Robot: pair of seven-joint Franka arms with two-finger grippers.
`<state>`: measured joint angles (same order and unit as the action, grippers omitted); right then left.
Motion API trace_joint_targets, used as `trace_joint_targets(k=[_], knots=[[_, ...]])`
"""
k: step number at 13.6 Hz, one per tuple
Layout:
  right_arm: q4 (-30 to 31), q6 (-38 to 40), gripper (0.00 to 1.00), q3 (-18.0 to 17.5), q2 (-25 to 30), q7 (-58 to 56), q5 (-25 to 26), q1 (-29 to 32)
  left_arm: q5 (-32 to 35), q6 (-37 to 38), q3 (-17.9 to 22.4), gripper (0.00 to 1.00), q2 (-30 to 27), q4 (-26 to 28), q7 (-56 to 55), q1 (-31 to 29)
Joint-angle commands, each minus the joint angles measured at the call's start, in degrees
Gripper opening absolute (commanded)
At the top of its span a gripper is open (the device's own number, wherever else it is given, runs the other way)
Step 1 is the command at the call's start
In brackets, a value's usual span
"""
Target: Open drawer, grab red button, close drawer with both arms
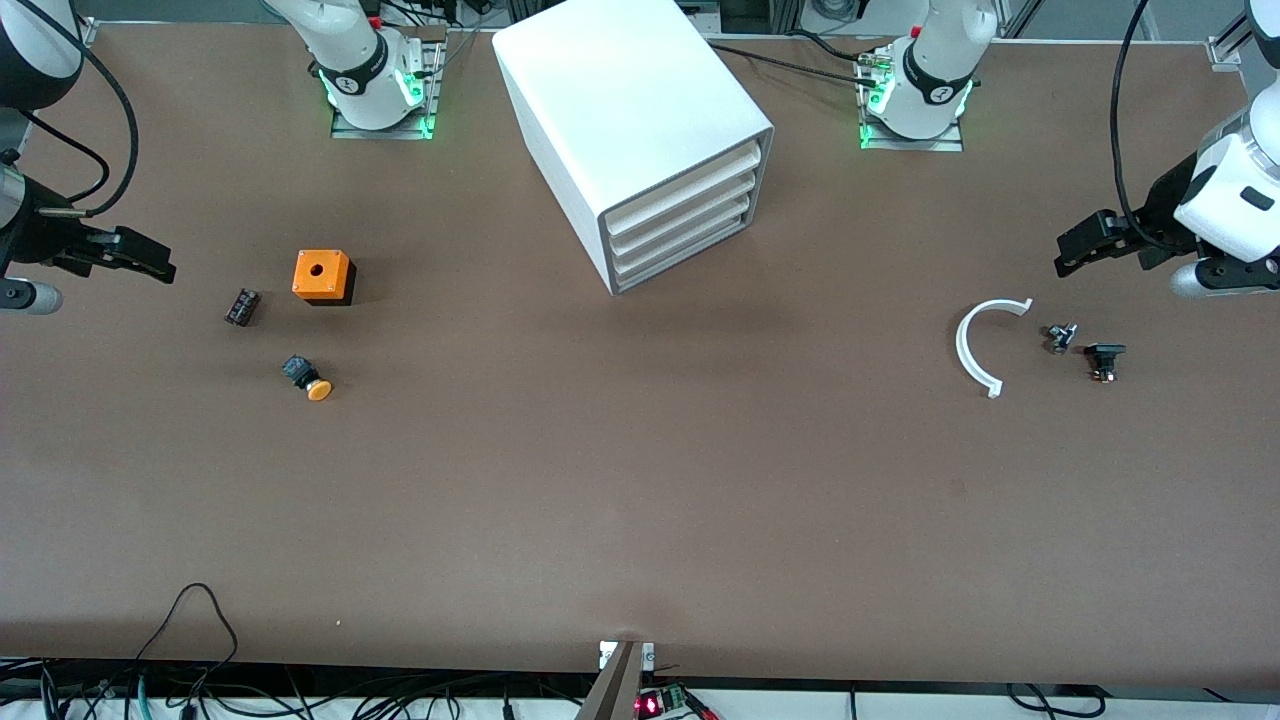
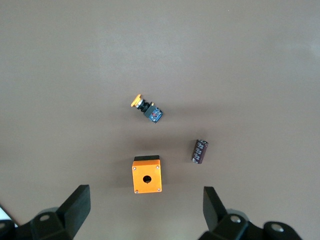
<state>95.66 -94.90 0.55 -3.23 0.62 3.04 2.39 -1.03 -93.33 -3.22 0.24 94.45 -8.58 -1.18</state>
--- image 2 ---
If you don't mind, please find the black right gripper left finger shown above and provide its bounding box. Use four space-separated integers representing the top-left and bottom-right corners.
17 184 91 240

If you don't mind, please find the orange mushroom push button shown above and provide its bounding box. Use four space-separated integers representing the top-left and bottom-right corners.
130 93 165 125

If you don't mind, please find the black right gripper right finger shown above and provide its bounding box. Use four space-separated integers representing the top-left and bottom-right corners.
198 186 266 240

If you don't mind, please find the small black connector block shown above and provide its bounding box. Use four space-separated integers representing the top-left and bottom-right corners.
191 139 210 165

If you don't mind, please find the orange button enclosure box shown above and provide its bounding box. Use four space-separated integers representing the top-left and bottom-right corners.
131 154 163 195

